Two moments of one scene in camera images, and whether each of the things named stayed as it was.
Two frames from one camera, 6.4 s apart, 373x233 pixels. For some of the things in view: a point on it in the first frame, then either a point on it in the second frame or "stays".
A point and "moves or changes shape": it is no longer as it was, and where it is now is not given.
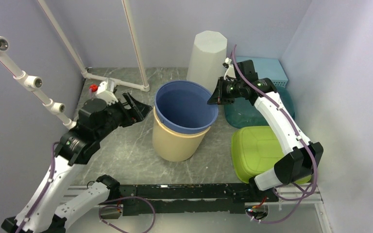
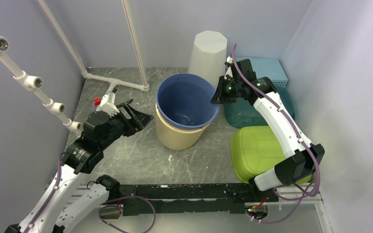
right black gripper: (216, 98) stays
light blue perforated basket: (268, 68) stays
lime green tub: (255, 150) stays
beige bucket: (173, 146) moves or changes shape
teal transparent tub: (242, 113) stays
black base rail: (194, 198) stays
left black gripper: (140, 110) -> (138, 122)
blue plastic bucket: (182, 107) moves or changes shape
